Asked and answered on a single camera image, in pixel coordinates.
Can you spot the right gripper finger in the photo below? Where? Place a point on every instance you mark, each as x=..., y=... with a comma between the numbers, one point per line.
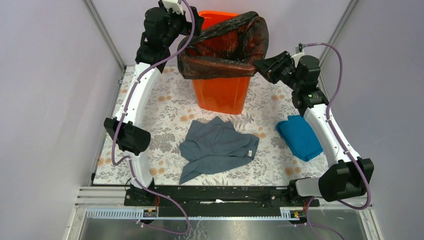
x=272, y=75
x=274, y=63

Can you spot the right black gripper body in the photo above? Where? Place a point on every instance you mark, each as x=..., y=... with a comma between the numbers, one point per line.
x=286, y=72

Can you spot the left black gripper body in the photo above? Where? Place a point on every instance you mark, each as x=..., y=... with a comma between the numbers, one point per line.
x=183, y=27

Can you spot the black plastic trash bag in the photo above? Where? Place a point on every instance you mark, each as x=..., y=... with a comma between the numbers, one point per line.
x=227, y=49

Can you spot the orange plastic trash bin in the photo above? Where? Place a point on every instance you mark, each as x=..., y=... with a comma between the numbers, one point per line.
x=222, y=95

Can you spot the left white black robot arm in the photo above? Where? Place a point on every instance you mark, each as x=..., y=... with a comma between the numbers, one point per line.
x=166, y=33

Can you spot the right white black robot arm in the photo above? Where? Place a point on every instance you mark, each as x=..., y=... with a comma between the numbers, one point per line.
x=349, y=174

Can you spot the teal blue cloth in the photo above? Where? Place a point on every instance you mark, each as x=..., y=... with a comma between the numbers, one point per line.
x=299, y=137

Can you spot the grey-blue cloth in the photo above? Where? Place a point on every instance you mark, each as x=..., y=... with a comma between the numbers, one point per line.
x=215, y=147

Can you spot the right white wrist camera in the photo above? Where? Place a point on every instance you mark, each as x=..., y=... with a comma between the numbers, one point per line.
x=299, y=52

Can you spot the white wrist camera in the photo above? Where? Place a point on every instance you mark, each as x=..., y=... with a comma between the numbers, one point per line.
x=299, y=52
x=173, y=6

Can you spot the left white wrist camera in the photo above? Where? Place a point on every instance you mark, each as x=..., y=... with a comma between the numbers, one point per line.
x=173, y=6

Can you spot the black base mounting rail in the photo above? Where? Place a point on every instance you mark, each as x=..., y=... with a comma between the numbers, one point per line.
x=214, y=201

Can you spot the aluminium frame rails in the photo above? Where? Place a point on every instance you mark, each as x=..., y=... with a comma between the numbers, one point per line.
x=104, y=197

